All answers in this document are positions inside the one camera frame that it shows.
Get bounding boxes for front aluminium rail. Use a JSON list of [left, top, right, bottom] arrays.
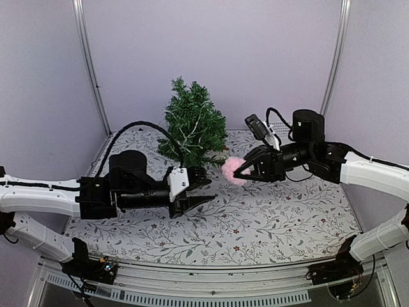
[[27, 254, 404, 306]]

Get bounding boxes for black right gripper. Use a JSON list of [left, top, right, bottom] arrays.
[[231, 141, 314, 182]]

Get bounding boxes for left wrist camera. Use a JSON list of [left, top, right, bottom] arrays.
[[187, 166, 208, 182]]

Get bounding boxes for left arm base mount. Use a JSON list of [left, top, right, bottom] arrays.
[[61, 257, 118, 285]]

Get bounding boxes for aluminium frame post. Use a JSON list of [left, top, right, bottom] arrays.
[[320, 0, 351, 117], [72, 0, 111, 136]]

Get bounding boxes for pink pompom ornament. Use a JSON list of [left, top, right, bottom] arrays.
[[221, 157, 247, 186]]

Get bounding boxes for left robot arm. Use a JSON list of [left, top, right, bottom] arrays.
[[1, 121, 215, 278]]

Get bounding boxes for small green christmas tree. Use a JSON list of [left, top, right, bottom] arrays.
[[164, 76, 228, 168]]

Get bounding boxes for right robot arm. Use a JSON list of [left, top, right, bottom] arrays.
[[233, 109, 408, 279]]

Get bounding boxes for clear led light string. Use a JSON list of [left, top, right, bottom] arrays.
[[162, 102, 221, 157]]

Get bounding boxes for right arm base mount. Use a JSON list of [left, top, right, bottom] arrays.
[[305, 260, 364, 300]]

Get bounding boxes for left aluminium frame post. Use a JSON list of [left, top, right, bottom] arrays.
[[72, 0, 111, 136]]

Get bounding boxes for white plastic basket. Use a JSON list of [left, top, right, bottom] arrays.
[[261, 120, 313, 183]]

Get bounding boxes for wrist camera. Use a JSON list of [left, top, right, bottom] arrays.
[[187, 166, 208, 182], [244, 114, 268, 141]]

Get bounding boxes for right aluminium frame post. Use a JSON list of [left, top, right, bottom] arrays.
[[320, 0, 351, 117]]

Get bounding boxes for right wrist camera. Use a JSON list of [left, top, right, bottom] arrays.
[[244, 114, 268, 141]]

